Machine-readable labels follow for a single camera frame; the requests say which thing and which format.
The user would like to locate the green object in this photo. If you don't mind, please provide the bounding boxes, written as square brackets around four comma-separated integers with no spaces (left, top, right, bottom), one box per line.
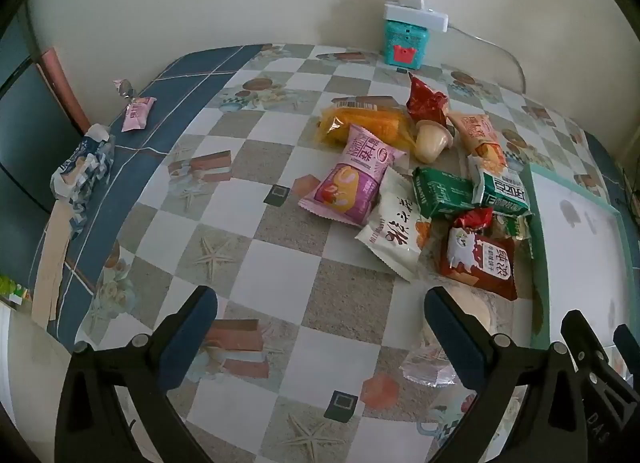
[0,275,26,306]

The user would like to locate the thin white cable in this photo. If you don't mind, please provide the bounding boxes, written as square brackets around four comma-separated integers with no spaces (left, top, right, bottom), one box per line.
[446,24,527,94]

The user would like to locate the white power strip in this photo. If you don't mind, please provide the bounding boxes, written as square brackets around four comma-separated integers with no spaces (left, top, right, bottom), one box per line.
[384,0,449,34]

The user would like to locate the yellow snack packet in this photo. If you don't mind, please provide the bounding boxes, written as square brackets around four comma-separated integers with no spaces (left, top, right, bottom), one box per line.
[317,97,418,154]

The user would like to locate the round bun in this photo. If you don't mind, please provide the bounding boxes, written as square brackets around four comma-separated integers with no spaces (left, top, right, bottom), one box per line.
[400,285,501,389]

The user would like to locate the green white cracker packet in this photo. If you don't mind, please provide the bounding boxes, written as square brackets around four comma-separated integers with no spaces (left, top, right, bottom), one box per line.
[467,155,533,218]

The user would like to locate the jelly cup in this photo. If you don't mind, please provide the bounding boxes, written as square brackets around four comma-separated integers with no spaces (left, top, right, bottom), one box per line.
[414,120,455,164]

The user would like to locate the white tray with green rim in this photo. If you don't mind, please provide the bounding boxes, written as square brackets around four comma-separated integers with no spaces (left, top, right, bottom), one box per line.
[520,163,640,349]

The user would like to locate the small pink snack packet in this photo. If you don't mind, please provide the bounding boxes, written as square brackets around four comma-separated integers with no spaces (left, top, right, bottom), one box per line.
[121,96,158,132]

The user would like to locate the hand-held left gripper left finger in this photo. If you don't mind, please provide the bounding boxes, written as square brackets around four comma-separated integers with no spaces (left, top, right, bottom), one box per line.
[56,285,219,463]

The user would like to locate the orange snack packet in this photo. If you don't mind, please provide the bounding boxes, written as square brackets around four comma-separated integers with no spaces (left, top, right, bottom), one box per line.
[446,114,508,168]

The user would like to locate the pale green snack packet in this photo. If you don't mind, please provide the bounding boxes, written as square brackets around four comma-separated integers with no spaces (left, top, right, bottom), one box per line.
[492,213,536,259]

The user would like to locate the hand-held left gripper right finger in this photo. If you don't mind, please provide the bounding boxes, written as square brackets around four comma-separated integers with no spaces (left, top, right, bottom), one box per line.
[424,286,588,463]

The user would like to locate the pink cake packet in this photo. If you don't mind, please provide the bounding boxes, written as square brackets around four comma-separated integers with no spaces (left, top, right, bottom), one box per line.
[298,124,407,228]

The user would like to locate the red white snack packet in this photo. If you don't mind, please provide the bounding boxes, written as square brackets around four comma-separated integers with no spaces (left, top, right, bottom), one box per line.
[440,208,518,301]

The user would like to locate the reddish brown bar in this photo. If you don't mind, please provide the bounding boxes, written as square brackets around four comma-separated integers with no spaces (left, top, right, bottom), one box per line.
[41,48,92,134]

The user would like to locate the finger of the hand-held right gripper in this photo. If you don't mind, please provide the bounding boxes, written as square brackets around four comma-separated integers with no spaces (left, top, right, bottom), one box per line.
[614,324,640,369]
[560,310,616,379]

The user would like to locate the dark green snack packet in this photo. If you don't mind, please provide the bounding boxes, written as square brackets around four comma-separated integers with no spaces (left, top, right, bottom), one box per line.
[411,167,476,220]

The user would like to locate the crumpled blue white packet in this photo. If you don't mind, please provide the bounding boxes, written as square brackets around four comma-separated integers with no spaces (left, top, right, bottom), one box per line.
[50,124,117,239]

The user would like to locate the dark cabinet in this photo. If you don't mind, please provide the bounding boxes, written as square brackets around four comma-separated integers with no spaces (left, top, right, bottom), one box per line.
[0,8,91,214]

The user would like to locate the teal box with red label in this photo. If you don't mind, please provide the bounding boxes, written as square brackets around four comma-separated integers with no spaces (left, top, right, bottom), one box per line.
[382,18,428,66]

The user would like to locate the checkered printed tablecloth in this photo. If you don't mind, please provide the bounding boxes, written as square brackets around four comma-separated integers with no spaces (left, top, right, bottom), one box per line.
[30,43,640,463]

